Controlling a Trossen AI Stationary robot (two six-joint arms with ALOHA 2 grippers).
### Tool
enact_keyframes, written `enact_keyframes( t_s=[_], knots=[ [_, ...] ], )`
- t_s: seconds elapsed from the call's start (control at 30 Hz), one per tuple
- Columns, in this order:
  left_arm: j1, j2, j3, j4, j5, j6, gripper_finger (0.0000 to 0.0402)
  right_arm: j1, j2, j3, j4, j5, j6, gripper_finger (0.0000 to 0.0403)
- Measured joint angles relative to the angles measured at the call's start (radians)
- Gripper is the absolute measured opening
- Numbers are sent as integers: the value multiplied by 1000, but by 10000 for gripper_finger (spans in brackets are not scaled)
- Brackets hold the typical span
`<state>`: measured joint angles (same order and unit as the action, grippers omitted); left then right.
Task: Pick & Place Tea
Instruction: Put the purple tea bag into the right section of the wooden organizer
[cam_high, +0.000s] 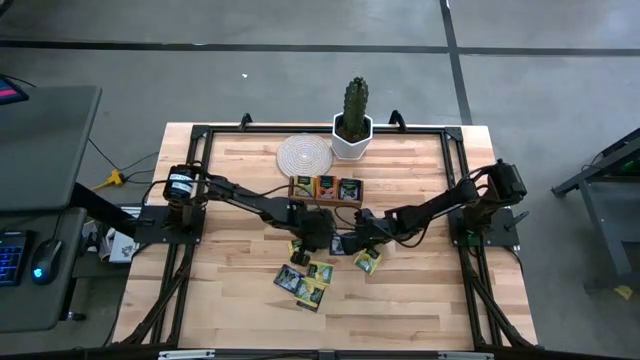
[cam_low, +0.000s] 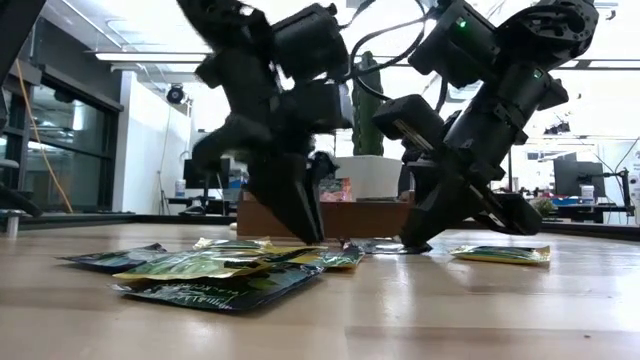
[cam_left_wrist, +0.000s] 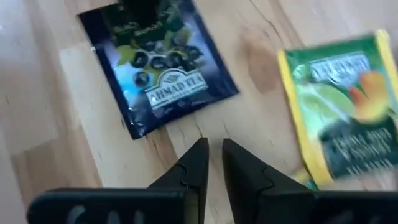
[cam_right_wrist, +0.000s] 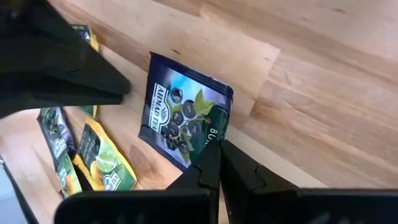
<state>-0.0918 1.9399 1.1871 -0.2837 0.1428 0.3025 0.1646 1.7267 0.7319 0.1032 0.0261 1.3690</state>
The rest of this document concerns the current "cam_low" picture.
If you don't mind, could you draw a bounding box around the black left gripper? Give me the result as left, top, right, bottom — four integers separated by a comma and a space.
192, 82, 354, 246

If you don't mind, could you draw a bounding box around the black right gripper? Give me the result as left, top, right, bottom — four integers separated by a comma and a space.
372, 94, 544, 250

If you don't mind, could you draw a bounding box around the orange peach tea packet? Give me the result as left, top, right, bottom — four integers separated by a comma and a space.
318, 176, 354, 203

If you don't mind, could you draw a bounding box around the dark blue blueberry tea packet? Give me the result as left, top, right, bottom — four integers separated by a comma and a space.
110, 263, 327, 315
57, 242, 169, 275
343, 237, 434, 256

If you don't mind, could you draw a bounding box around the wooden tea organizer box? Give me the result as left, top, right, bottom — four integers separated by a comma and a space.
236, 189, 416, 239

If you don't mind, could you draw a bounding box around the white hexagonal plant pot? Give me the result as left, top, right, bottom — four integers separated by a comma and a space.
333, 155, 404, 202

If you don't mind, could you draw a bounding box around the green cactus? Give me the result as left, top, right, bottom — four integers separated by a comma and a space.
351, 49, 386, 157

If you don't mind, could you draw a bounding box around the black computer monitor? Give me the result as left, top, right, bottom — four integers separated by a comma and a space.
182, 158, 236, 191
553, 151, 606, 199

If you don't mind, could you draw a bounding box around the small green potted plant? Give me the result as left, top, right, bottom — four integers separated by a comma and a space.
534, 197, 558, 217

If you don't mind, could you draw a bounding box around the round black ceiling speaker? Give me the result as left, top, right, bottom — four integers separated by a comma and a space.
166, 83, 187, 106

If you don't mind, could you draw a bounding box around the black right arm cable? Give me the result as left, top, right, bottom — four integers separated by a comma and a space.
435, 74, 451, 115

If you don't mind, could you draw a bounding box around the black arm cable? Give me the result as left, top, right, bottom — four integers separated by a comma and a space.
435, 74, 451, 115
347, 0, 441, 84

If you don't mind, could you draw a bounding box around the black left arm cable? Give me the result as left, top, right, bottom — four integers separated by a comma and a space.
347, 0, 441, 84

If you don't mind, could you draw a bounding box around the black ceiling light rail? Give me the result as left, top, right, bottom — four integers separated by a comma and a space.
93, 51, 640, 70

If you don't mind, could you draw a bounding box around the yellow cable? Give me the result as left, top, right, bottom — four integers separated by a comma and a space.
14, 59, 75, 215

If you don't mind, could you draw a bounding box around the silver table post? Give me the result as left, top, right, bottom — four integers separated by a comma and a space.
3, 209, 22, 239

